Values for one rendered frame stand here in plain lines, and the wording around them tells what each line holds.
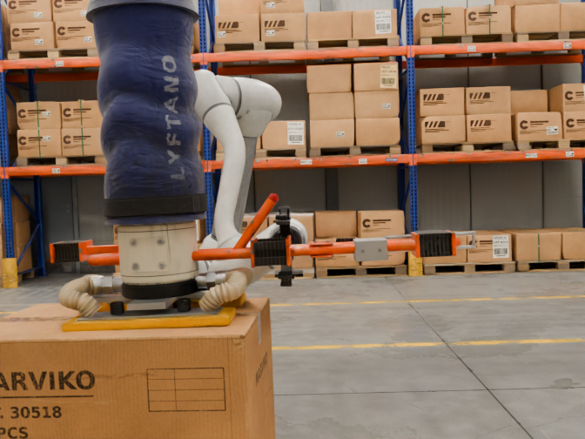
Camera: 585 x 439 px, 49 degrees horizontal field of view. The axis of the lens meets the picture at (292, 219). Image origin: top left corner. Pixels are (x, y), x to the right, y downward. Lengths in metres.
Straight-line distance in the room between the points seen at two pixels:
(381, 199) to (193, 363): 8.75
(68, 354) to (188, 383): 0.24
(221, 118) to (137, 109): 0.61
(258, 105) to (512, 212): 8.48
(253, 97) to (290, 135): 6.51
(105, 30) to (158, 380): 0.71
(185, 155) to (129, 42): 0.25
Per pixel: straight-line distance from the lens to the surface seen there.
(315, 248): 1.37
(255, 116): 2.07
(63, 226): 10.45
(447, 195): 10.07
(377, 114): 8.64
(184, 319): 1.31
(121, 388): 1.30
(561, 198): 10.59
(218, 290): 1.31
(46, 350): 1.34
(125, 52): 1.38
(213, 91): 1.98
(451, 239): 1.39
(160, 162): 1.34
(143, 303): 1.34
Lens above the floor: 1.22
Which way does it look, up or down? 3 degrees down
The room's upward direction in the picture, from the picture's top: 2 degrees counter-clockwise
